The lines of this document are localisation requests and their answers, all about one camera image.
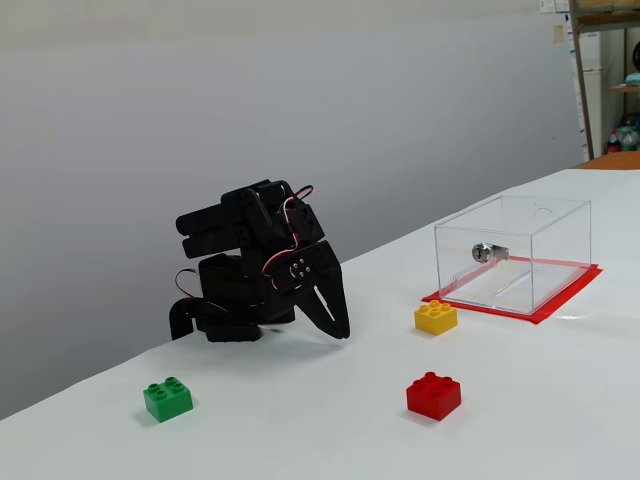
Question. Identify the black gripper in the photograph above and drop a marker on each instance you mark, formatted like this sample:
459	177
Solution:
324	266

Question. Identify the green lego brick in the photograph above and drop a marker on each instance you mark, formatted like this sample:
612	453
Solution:
167	402

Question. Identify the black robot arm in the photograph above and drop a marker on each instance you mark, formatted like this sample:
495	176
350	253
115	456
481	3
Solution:
225	285

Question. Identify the yellow lego brick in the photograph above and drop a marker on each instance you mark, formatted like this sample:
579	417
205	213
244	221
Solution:
435	320

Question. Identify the red lego brick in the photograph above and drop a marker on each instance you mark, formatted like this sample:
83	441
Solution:
434	397

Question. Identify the transparent plastic box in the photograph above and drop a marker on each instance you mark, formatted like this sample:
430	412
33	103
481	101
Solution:
500	285

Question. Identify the silver cam lock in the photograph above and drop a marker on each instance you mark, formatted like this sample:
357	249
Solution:
482	252

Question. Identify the orange brown table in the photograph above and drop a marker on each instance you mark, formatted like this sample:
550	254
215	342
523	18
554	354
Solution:
612	161

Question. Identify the red cap cola bottle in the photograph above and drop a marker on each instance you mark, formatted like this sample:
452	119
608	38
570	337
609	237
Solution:
614	144

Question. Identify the metal shelf rack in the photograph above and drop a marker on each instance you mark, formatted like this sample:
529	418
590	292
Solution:
580	75

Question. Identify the white cabinet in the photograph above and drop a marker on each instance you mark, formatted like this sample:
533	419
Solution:
592	90

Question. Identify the green plastic bottle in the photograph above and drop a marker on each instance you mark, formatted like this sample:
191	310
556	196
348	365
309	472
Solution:
630	135

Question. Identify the yellow paper note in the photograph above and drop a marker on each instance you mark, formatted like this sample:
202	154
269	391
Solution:
558	34

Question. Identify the white paper labels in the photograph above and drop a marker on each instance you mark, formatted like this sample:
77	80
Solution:
554	5

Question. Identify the teal object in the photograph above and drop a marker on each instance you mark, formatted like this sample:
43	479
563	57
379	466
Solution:
633	80

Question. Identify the red tape frame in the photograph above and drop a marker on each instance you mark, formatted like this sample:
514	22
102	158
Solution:
480	308

